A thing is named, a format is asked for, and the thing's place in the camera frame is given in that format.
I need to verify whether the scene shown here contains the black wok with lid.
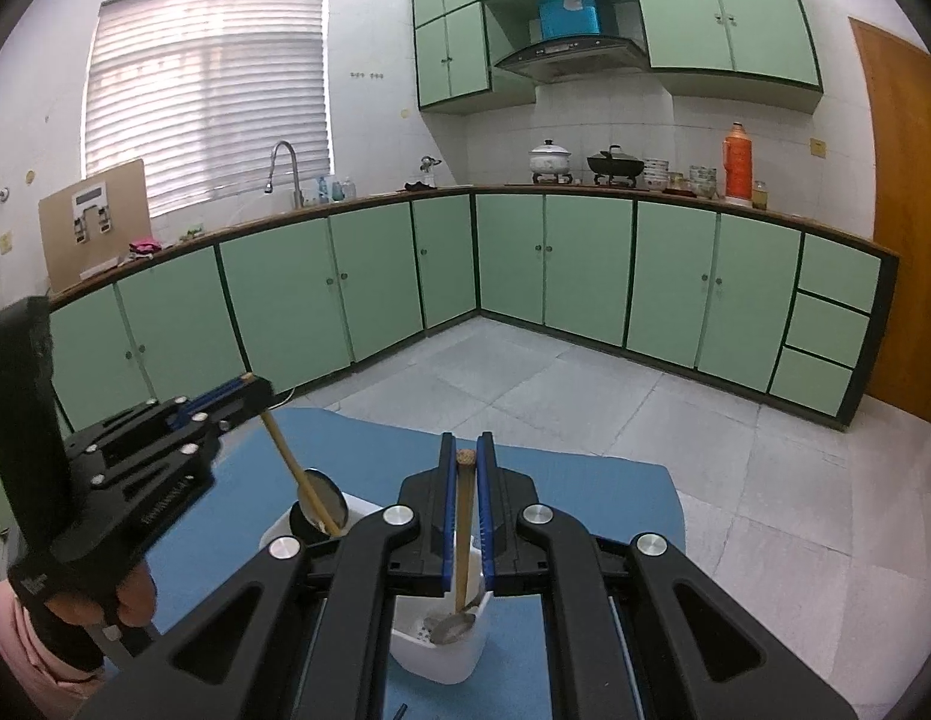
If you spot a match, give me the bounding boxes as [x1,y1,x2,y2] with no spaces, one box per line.
[587,143,644,188]

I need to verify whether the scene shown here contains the patterned jar right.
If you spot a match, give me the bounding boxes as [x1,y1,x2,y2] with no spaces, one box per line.
[688,166,717,199]

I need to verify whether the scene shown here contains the white window blinds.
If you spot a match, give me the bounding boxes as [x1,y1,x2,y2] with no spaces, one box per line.
[81,0,333,216]

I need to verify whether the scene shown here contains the white two-compartment utensil holder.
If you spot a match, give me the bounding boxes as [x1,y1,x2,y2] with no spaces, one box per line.
[258,489,498,688]

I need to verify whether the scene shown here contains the patterned jar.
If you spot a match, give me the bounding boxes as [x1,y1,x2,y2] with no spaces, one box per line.
[688,166,717,199]
[643,158,670,190]

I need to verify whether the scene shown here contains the green upper kitchen cabinets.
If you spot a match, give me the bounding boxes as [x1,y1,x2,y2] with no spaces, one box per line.
[412,0,824,114]

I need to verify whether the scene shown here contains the orange thermos bottle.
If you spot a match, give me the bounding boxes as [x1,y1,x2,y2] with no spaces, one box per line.
[722,122,753,206]

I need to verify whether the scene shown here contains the cardboard box with appliance print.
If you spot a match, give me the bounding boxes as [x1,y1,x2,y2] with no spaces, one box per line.
[38,160,152,294]

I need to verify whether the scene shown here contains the blue box above hood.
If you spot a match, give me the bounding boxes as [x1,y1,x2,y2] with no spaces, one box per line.
[538,0,602,41]

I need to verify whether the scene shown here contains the person's left hand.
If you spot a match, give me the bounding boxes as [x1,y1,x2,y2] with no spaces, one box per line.
[45,562,157,628]

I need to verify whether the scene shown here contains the red cloth on counter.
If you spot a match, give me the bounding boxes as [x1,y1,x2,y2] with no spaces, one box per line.
[128,238,163,259]

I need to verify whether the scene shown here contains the green lower kitchen cabinets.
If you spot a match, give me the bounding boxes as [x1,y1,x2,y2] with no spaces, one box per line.
[52,190,900,431]

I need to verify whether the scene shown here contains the blue tablecloth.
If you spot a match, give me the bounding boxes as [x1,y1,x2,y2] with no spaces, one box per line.
[103,406,688,720]

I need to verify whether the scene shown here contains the small oil bottle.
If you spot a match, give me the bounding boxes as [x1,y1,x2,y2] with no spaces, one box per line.
[752,181,768,210]

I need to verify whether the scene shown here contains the wooden chopstick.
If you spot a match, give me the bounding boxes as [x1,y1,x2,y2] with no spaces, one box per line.
[260,408,342,538]
[454,449,477,613]

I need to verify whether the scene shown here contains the chrome sink faucet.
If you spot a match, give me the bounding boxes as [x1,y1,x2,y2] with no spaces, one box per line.
[263,138,307,212]

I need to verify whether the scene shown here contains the black plastic spoon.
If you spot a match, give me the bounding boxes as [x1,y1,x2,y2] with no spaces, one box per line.
[288,502,332,546]

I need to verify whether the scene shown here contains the large silver spoon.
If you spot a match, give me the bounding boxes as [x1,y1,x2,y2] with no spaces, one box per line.
[298,468,349,536]

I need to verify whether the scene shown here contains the black range hood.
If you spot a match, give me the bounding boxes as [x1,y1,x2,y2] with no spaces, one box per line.
[496,34,649,85]

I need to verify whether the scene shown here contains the white cooking pot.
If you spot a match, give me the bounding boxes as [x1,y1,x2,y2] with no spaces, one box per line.
[529,138,574,185]

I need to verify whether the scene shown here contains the patterned jar left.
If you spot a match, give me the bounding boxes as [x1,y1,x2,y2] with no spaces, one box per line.
[643,158,670,190]

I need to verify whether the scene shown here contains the silver spoon flower handle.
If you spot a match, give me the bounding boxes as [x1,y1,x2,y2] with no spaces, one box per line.
[423,592,488,647]

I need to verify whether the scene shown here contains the green kitchen cabinets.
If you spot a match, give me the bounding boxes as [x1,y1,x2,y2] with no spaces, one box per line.
[412,0,824,114]
[52,190,900,431]

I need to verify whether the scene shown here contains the wooden door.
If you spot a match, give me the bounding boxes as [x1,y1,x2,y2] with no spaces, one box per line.
[851,20,931,422]

